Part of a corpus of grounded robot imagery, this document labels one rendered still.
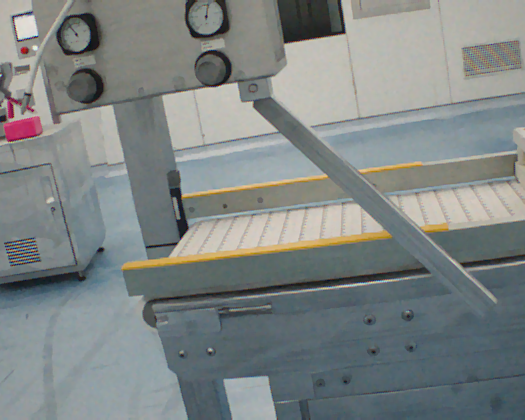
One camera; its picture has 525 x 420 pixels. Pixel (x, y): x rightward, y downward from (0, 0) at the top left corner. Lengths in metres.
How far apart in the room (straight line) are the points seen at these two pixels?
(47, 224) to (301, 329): 2.78
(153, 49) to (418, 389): 0.48
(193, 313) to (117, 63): 0.27
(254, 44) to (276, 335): 0.31
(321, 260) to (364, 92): 5.40
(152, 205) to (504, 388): 0.55
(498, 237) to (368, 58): 5.39
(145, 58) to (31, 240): 2.88
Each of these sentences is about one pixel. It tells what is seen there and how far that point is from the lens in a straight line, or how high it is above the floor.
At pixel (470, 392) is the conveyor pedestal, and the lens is 0.83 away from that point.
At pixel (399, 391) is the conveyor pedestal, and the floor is 0.66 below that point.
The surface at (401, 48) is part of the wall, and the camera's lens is 6.10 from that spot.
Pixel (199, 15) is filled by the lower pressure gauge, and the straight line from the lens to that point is 0.61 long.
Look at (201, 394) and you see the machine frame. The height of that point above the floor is 0.54.
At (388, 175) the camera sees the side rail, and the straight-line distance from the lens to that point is 0.94.
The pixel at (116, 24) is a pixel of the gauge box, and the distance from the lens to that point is 0.64.
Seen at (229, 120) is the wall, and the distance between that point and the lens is 6.02.
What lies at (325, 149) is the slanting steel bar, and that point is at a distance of 0.63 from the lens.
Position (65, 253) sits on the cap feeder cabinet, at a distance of 3.45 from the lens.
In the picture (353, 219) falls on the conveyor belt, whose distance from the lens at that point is 0.87.
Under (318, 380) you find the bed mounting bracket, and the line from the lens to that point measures 0.80.
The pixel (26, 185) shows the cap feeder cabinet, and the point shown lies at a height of 0.54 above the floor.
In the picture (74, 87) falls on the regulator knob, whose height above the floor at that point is 1.07.
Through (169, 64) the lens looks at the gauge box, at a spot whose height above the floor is 1.07.
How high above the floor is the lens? 1.10
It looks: 16 degrees down
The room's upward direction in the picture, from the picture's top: 10 degrees counter-clockwise
